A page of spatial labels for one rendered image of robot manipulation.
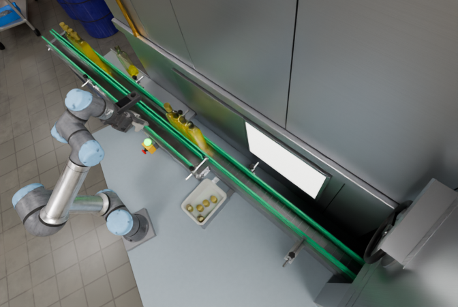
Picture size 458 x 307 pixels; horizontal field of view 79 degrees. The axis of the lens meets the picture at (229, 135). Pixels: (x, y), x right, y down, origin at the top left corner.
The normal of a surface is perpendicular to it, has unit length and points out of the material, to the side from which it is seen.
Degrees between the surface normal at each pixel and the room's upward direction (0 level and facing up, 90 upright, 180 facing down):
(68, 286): 0
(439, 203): 29
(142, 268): 0
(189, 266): 0
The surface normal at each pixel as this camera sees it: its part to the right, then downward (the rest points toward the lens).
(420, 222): -0.44, -0.07
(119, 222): -0.02, -0.36
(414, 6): -0.66, 0.70
